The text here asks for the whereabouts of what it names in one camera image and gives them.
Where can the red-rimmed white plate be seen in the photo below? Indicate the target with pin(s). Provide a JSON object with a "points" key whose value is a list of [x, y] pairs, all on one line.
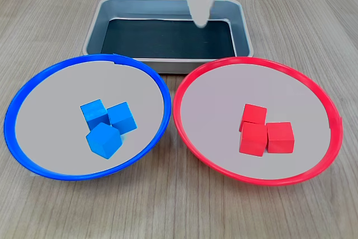
{"points": [[307, 152]]}

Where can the red cube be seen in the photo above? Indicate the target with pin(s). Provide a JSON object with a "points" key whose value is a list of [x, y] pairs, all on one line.
{"points": [[280, 138], [254, 113], [252, 139]]}

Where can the blue cube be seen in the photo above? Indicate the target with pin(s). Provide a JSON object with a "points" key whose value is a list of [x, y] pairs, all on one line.
{"points": [[103, 141], [123, 117], [93, 111]]}

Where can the steel tray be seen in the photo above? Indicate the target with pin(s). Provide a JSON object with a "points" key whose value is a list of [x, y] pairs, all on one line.
{"points": [[126, 9]]}

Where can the blue-rimmed white plate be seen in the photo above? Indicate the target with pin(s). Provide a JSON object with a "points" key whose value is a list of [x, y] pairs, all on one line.
{"points": [[42, 138]]}

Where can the translucent tape strip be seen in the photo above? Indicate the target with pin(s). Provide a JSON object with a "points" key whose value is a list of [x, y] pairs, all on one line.
{"points": [[33, 175]]}

